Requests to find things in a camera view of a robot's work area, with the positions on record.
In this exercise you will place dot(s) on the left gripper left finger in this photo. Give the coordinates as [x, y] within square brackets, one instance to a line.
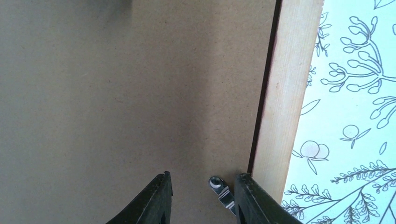
[151, 206]

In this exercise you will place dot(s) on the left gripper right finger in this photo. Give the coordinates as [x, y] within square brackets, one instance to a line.
[255, 206]

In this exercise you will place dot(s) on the brown cardboard backing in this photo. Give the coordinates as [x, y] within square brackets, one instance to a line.
[97, 97]

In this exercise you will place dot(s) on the pink photo frame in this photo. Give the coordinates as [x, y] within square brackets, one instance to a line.
[292, 37]

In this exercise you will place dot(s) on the floral table cloth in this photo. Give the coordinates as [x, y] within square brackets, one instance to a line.
[343, 164]

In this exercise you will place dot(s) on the silver frame retaining clip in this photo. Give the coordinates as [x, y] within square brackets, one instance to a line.
[222, 190]

